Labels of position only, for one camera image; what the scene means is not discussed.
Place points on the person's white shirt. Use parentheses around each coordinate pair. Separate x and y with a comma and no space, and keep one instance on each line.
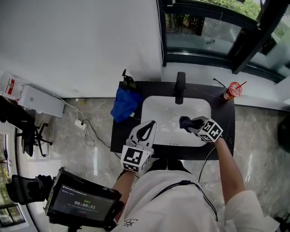
(176,206)

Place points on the black mesh office chair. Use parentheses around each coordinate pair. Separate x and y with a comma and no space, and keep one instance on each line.
(27,188)

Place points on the person's right forearm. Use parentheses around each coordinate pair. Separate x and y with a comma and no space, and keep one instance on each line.
(230,167)

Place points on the white box appliance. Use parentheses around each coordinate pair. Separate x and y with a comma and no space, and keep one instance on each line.
(40,100)

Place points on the black faucet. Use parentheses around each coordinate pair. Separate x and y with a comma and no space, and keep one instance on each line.
(180,87)

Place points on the red drink cup with straw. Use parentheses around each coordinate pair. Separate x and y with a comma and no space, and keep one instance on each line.
(233,90)

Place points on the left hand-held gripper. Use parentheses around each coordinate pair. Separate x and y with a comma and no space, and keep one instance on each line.
(133,158)

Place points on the dark grey cloth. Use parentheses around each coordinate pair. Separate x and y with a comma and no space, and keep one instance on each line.
(185,123)

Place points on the black eyeglasses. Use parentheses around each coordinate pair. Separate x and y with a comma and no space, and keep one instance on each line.
(218,82)

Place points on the dark wooden vanity cabinet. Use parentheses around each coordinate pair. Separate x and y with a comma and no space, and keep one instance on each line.
(224,113)

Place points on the white sink basin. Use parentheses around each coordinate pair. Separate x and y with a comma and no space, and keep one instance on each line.
(174,108)

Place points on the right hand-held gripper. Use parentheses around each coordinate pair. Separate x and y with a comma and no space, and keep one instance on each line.
(210,130)

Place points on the white power strip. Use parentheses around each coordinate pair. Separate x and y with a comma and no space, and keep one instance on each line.
(80,124)

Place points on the dark framed window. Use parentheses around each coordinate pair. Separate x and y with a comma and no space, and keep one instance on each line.
(247,45)
(6,185)

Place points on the black chest-mounted monitor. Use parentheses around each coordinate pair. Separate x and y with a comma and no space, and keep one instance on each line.
(82,202)

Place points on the green soap pump bottle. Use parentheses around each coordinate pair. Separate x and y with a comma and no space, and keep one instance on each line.
(129,80)

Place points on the blue cloth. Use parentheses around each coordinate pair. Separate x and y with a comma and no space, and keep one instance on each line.
(125,104)

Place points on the person's left forearm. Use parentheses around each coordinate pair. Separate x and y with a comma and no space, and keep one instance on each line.
(123,192)

